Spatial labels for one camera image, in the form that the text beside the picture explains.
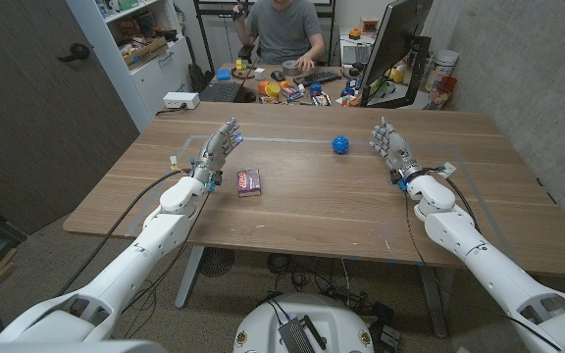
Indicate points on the white table leg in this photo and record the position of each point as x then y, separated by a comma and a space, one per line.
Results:
188, 277

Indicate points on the black computer mouse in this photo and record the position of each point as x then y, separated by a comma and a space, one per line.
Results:
277, 75

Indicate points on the clear container with red lid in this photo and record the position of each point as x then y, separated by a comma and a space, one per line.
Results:
443, 90

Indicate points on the black computer monitor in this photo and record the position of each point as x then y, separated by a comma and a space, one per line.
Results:
396, 34

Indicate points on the round black floor fan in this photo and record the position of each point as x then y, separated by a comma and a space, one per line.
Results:
217, 262

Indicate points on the black device on torso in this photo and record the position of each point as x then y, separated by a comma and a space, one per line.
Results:
294, 337

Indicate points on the blue spiky stress ball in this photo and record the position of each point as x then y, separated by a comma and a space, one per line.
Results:
340, 145

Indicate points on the grey table leg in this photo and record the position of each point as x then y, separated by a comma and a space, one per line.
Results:
433, 304

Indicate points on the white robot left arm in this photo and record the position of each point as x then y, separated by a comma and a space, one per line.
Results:
162, 233

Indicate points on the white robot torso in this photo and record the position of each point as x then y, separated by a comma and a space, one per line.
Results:
307, 314

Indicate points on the cardboard box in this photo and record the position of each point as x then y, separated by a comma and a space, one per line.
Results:
145, 53

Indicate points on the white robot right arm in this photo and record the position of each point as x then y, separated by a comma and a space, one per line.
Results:
464, 240

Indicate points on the black laptop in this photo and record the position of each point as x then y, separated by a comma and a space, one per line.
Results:
221, 91

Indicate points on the small blue box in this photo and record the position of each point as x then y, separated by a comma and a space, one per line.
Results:
223, 74

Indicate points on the pink package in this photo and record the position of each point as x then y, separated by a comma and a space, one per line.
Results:
248, 183

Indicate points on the black keyboard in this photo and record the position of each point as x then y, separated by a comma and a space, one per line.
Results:
318, 78

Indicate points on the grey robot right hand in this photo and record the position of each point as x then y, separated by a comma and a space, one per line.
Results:
395, 149

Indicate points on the white power strip box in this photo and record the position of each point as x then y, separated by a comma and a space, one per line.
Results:
180, 100

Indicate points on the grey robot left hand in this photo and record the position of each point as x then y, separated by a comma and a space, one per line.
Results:
214, 152

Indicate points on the yellow cup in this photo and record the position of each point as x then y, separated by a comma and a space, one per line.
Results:
272, 89

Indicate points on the grey duct tape roll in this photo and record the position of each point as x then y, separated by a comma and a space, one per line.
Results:
291, 67

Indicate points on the white shelf cabinet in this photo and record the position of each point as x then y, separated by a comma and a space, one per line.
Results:
157, 73

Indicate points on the orange wooden box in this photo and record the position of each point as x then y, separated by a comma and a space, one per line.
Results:
369, 24

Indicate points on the white round canister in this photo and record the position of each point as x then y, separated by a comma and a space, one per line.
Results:
442, 66

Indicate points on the person in grey t-shirt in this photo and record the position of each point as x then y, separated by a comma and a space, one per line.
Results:
282, 27

